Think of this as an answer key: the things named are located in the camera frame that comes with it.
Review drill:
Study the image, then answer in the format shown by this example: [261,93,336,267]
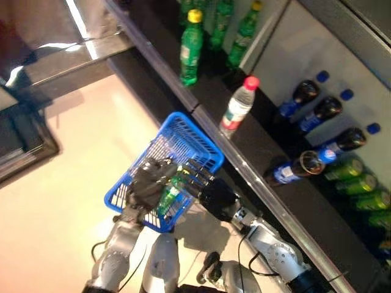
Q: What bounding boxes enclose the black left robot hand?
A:
[126,157,181,214]

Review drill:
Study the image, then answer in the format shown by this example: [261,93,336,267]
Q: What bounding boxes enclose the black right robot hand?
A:
[180,158,242,222]

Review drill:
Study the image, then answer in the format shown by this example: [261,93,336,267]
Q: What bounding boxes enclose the blue plastic shopping basket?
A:
[104,111,225,234]

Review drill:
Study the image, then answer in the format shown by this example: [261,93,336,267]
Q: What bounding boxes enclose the black robot foot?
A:
[196,251,221,285]

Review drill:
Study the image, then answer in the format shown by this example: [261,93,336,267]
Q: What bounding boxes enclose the silver left robot leg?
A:
[142,234,181,293]

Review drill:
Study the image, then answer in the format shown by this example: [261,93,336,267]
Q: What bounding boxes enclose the silver robot leg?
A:
[142,234,181,293]
[221,259,262,293]

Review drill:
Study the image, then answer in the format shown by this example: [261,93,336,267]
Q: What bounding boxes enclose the uncapped pepsi cola bottle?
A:
[264,150,326,187]

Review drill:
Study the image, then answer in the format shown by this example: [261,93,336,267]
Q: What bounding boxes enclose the silver right robot leg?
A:
[221,259,262,293]

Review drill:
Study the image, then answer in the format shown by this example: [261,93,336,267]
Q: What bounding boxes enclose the red cap water bottle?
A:
[219,76,260,140]

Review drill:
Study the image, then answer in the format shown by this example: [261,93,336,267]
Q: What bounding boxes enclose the black shelf base board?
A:
[106,50,294,293]

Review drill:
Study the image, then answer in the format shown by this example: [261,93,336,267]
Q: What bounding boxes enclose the pepsi cola bottle blue cap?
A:
[298,89,354,134]
[276,70,330,120]
[316,123,381,165]

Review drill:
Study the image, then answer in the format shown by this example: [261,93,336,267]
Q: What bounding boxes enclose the lying green Sprite bottles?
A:
[325,157,364,181]

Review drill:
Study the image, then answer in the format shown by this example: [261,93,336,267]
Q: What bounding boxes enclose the green soda can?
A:
[368,209,391,228]
[335,173,378,195]
[351,189,391,211]

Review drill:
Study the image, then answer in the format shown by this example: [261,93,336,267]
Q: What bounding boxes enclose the dark side plinth beam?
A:
[18,32,135,101]

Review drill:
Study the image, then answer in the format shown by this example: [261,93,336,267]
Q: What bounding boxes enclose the black shelf board clear rail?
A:
[102,0,245,115]
[192,65,391,293]
[298,0,391,49]

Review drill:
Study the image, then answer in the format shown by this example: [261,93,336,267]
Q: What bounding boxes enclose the black low shelf with rail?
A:
[0,103,60,187]

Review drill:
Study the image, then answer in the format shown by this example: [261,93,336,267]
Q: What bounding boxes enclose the black metal frame bar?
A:
[64,0,95,42]

